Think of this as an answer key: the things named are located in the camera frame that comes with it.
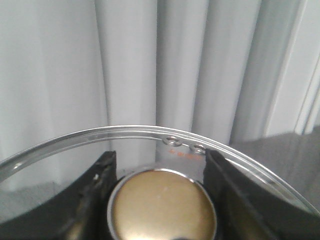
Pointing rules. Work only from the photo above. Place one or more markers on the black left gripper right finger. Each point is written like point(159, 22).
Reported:
point(246, 211)

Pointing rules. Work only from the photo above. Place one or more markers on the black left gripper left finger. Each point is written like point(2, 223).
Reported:
point(79, 212)

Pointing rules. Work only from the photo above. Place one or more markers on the white curtain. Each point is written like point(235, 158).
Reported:
point(230, 70)

